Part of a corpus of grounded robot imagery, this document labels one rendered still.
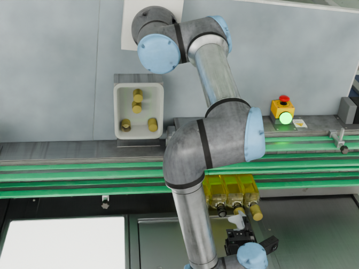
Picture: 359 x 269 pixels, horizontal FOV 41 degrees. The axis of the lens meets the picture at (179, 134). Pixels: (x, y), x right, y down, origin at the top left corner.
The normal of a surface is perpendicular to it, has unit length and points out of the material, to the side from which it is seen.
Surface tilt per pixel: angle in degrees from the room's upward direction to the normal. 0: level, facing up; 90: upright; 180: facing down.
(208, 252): 24
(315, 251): 91
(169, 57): 8
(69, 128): 0
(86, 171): 90
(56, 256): 90
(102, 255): 90
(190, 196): 7
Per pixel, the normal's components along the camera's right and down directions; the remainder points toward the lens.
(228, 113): -0.24, -0.69
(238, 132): -0.06, -0.19
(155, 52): -0.03, 0.56
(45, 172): 0.04, -0.86
